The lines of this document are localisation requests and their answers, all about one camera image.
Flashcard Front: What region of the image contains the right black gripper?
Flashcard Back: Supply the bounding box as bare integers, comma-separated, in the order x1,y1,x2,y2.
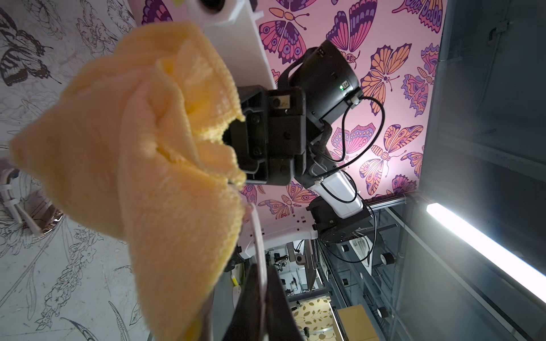
223,85,307,186

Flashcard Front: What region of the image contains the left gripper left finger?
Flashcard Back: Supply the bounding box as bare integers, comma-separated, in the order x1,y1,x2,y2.
223,264,267,341

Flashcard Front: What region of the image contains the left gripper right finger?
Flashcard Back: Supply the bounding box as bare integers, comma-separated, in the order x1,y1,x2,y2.
265,267,303,341

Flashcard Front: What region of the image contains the yellow cleaning cloth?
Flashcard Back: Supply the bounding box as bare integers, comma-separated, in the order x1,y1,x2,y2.
9,22,246,340

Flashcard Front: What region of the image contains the pink strap round watch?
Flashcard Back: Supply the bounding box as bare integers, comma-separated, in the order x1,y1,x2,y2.
240,203,267,302

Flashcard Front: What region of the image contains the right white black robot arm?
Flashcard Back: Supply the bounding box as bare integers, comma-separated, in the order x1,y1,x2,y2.
223,41,375,259

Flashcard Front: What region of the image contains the ceiling light strip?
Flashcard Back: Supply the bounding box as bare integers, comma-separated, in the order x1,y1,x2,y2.
426,203,545,303

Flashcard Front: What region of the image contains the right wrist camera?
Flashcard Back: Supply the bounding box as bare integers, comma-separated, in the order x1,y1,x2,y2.
186,0,276,90

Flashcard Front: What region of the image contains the white strap watch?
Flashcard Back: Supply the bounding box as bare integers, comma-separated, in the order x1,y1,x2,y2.
0,161,65,236

